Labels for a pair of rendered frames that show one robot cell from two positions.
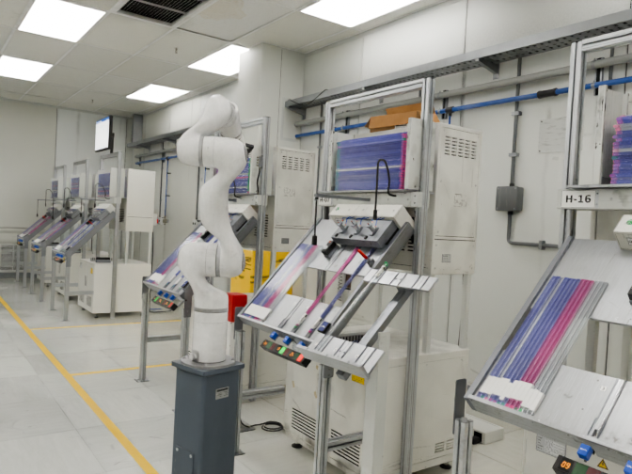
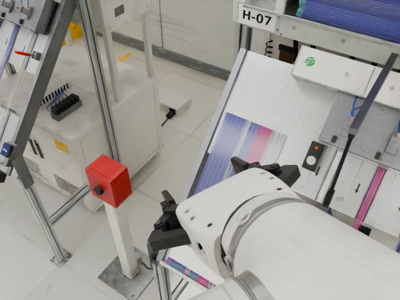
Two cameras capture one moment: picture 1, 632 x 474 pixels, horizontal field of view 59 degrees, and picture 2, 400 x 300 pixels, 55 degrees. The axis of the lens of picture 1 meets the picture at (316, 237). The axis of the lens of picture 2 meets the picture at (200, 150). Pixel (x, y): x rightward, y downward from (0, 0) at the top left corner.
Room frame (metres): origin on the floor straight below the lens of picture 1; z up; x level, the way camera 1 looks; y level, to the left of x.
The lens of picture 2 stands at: (2.19, 0.48, 1.82)
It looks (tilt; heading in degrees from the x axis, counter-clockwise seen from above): 44 degrees down; 339
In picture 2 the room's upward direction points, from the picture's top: straight up
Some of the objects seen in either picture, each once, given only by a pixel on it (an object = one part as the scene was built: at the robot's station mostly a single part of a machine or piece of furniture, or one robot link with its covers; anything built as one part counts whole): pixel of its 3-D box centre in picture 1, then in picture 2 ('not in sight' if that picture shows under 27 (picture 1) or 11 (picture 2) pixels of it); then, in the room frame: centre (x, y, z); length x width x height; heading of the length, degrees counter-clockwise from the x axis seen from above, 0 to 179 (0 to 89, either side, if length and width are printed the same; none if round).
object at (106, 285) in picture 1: (116, 233); not in sight; (6.73, 2.41, 0.95); 1.36 x 0.82 x 1.90; 126
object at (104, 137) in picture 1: (107, 135); not in sight; (6.65, 2.53, 2.10); 0.58 x 0.14 x 0.41; 36
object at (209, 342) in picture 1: (209, 336); not in sight; (1.98, 0.36, 0.79); 0.19 x 0.19 x 0.18
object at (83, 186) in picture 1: (86, 229); not in sight; (7.91, 3.26, 0.95); 1.37 x 0.82 x 1.90; 126
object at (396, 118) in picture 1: (406, 117); not in sight; (3.07, -0.46, 1.82); 0.68 x 0.30 x 0.20; 36
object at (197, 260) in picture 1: (203, 276); not in sight; (1.97, 0.39, 1.00); 0.19 x 0.12 x 0.24; 93
